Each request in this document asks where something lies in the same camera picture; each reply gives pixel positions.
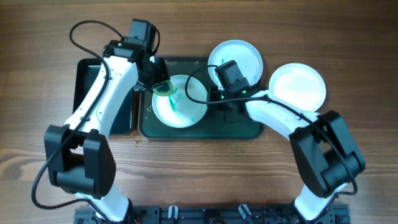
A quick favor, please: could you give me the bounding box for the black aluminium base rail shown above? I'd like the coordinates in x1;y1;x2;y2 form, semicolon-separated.
73;204;351;224

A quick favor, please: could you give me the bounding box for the black rectangular water bin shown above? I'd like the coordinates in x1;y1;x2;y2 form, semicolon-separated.
73;58;135;136

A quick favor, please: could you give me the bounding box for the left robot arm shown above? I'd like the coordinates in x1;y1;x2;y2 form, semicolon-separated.
31;19;173;223

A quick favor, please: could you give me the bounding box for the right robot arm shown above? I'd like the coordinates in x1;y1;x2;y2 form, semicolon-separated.
211;60;366;222

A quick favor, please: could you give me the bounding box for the light blue plate top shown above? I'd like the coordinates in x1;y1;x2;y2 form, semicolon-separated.
208;40;263;86

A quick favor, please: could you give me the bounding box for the left black cable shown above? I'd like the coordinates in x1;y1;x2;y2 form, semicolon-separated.
30;20;125;210

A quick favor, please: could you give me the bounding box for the dark green serving tray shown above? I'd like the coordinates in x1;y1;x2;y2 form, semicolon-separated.
137;56;264;139

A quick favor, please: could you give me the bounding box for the green yellow sponge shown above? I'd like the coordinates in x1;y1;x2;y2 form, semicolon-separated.
153;80;174;96

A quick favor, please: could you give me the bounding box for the white plate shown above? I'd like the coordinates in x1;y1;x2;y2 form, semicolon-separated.
269;63;326;111
152;75;208;128

